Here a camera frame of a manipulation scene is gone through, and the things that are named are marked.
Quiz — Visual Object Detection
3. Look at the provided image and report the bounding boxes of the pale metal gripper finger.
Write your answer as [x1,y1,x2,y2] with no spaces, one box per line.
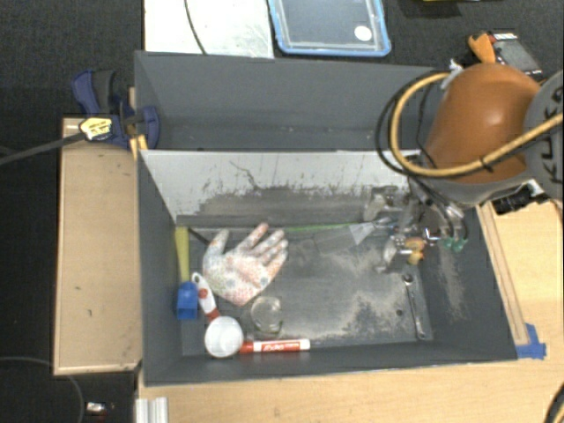
[374,234,409,275]
[363,186,400,222]

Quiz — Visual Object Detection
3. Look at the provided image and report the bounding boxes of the small orange yellow toy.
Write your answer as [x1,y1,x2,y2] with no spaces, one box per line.
[404,236,428,266]

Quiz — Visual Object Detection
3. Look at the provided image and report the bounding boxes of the green stick with clear end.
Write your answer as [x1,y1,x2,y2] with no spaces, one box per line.
[280,219,391,247]

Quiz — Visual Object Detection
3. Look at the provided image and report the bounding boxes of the metal wrench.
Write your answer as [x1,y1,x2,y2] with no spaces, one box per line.
[402,272,427,340]

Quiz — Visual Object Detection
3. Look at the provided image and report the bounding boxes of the grey metal bin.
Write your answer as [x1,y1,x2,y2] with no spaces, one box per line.
[133,50,519,387]

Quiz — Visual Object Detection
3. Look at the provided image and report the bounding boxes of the clear glass cup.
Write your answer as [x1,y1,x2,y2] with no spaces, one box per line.
[249,296,284,338]

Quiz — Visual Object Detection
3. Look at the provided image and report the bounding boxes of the white patterned glove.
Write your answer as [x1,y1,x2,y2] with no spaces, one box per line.
[202,222,290,308]

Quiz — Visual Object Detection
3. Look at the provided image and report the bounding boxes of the red marker pen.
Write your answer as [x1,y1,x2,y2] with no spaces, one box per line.
[238,338,312,355]

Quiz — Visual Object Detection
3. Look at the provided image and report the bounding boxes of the yellow flat stick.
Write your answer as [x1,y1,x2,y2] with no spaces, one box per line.
[174,226,192,285]

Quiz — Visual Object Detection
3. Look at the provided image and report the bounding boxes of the blue block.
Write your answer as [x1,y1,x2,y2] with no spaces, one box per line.
[175,280,199,322]

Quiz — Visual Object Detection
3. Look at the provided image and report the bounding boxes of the pale wood flat board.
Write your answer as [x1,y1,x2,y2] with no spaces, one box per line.
[53,116,145,376]

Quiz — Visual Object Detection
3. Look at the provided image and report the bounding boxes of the black cylinder on white bracket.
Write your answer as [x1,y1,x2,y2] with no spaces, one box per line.
[492,181,547,215]

